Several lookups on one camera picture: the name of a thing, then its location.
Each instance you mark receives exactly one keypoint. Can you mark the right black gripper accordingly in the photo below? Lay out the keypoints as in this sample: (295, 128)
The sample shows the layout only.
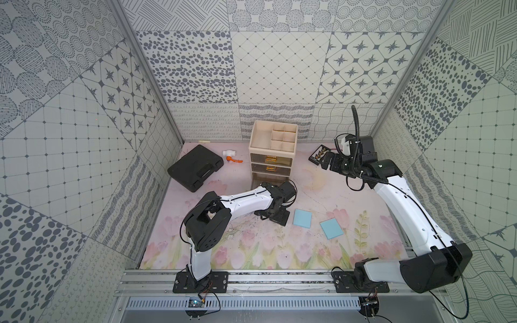
(336, 159)

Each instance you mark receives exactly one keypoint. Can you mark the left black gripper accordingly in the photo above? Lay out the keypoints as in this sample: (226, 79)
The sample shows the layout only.
(276, 212)

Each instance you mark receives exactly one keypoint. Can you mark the blue sticky note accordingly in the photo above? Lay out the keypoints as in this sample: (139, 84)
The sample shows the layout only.
(331, 228)
(302, 218)

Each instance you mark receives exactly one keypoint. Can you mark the beige drawer organizer cabinet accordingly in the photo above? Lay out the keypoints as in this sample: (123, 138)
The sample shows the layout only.
(275, 139)

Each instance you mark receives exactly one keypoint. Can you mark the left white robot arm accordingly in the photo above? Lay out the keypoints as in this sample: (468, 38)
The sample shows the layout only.
(206, 223)

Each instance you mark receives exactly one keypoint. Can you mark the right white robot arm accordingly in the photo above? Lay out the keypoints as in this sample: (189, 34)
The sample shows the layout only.
(438, 260)

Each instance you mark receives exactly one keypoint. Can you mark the black flat case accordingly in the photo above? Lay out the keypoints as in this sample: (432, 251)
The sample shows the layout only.
(193, 169)

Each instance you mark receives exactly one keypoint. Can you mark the small green circuit board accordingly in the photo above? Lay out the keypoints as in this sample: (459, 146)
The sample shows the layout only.
(195, 302)

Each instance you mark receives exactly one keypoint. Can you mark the black battery holder with wires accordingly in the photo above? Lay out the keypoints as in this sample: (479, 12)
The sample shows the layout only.
(318, 154)

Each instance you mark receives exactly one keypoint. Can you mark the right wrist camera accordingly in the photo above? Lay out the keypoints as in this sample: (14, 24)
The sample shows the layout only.
(364, 150)

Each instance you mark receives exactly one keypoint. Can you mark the white valve orange handle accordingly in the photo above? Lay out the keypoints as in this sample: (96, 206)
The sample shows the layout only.
(230, 156)

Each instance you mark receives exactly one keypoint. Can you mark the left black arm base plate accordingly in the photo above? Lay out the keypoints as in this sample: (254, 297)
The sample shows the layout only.
(215, 282)

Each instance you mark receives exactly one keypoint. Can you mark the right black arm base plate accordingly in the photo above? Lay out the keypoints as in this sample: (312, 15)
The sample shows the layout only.
(351, 282)

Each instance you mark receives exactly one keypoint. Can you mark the aluminium mounting rail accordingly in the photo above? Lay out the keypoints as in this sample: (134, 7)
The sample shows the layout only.
(154, 283)

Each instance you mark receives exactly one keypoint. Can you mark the white slotted cable duct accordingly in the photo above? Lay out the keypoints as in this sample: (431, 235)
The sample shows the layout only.
(248, 303)

